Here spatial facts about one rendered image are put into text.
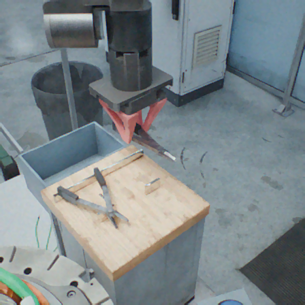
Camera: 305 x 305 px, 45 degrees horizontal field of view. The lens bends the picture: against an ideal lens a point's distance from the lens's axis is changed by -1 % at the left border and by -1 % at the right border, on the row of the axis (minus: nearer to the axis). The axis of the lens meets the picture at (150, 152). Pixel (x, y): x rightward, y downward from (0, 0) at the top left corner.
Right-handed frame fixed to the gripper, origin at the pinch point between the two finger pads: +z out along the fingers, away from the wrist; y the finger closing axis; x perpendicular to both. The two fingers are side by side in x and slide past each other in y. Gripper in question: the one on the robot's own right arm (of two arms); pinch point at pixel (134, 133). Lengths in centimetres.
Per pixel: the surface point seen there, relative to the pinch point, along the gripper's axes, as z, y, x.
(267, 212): 119, -103, -22
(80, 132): 10.4, -0.3, -18.0
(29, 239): 37.8, 14.9, -23.2
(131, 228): 9.0, 7.5, 8.1
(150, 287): 20.7, 7.4, 12.0
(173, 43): 73, -138, -134
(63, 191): 6.1, 12.2, -2.2
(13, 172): 44, 6, -54
